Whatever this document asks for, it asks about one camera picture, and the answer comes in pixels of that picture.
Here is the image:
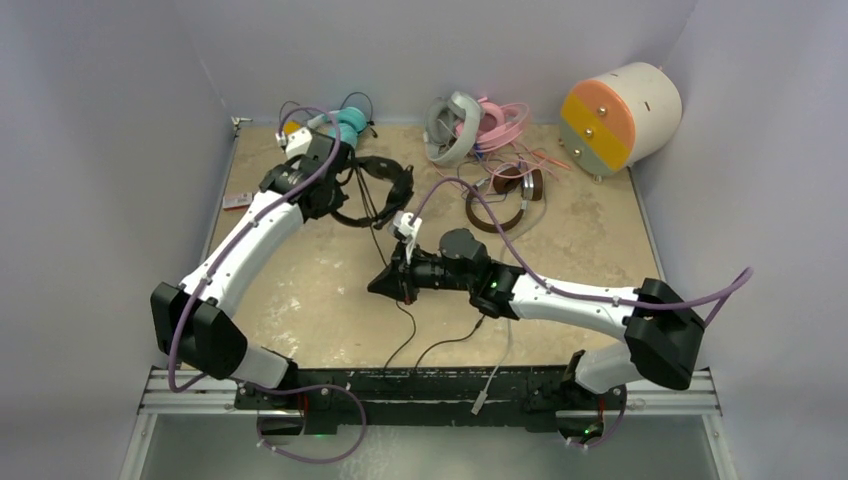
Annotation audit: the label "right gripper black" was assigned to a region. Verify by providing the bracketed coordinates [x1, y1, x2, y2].
[368, 241, 473, 308]

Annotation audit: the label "black headphones with cable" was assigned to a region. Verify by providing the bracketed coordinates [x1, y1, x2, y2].
[327, 155, 488, 372]

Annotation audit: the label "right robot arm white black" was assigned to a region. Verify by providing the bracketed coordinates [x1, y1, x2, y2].
[367, 229, 706, 407]

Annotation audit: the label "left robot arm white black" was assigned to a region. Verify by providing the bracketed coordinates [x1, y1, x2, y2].
[150, 128, 351, 409]

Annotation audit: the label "teal white cat headphones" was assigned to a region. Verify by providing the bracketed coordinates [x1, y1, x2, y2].
[307, 107, 369, 150]

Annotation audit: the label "grey white headphones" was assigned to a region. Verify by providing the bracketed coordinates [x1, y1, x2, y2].
[424, 91, 483, 167]

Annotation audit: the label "pink headphones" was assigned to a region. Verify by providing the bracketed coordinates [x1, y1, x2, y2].
[472, 97, 531, 154]

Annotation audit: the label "yellow small object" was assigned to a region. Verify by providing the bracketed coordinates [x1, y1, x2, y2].
[283, 121, 302, 137]

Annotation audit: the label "small red white box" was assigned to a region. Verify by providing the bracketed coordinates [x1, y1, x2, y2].
[221, 192, 254, 211]

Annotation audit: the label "round drawer cabinet orange yellow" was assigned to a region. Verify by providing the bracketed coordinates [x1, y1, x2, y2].
[559, 62, 683, 178]

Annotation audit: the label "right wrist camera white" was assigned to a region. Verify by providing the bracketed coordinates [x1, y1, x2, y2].
[390, 211, 422, 264]

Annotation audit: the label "white usb cable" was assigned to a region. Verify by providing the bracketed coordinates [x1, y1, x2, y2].
[470, 317, 515, 417]

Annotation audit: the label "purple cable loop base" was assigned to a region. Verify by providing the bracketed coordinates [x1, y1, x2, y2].
[253, 383, 368, 465]

